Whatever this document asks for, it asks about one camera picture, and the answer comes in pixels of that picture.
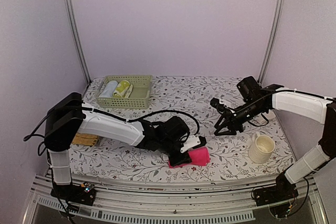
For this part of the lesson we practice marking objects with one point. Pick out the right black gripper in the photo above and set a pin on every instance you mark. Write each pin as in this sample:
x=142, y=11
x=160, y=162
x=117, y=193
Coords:
x=236, y=126

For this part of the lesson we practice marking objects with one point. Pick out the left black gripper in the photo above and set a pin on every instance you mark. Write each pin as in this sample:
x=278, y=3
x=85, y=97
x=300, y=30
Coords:
x=182, y=159

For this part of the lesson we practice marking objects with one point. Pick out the pink towel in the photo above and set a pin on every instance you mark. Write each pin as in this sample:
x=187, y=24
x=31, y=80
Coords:
x=198, y=157

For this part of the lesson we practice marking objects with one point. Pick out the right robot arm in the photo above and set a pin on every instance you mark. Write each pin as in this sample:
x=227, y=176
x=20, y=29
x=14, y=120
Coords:
x=307, y=119

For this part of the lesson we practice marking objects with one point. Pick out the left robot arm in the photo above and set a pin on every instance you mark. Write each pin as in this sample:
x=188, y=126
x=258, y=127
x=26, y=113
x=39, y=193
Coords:
x=71, y=116

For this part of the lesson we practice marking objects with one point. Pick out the cream ribbed mug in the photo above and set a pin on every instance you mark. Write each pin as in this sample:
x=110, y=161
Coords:
x=261, y=148

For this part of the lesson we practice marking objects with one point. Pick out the green plastic basket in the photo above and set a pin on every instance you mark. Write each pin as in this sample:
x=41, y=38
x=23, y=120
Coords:
x=138, y=99

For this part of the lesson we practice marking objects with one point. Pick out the green patterned rolled towel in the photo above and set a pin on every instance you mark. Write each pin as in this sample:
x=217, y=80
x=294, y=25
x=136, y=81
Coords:
x=123, y=90

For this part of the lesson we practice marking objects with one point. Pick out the woven bamboo tray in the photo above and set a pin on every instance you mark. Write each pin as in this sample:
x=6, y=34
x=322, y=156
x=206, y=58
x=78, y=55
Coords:
x=85, y=139

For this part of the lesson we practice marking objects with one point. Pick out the light blue rolled towel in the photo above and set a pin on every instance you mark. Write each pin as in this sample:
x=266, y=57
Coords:
x=108, y=91

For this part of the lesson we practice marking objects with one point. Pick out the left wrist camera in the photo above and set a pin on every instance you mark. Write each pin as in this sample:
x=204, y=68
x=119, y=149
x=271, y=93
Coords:
x=193, y=142

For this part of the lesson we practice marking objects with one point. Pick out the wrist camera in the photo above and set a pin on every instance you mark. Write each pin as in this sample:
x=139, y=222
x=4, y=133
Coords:
x=221, y=108
x=193, y=142

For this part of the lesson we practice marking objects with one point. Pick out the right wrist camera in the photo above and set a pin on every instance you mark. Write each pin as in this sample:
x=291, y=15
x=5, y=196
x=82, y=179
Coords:
x=221, y=108

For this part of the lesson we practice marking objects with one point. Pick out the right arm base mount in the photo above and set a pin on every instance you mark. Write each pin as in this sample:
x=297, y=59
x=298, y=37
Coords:
x=269, y=195

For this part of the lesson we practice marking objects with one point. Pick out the aluminium front rail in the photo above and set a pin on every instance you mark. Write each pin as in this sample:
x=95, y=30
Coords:
x=230, y=201

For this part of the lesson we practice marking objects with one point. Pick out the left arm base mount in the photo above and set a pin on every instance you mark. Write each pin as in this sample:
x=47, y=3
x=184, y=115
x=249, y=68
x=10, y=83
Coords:
x=74, y=193

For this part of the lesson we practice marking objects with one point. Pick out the left aluminium frame post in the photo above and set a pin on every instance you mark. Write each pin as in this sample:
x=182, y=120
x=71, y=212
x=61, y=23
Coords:
x=76, y=38

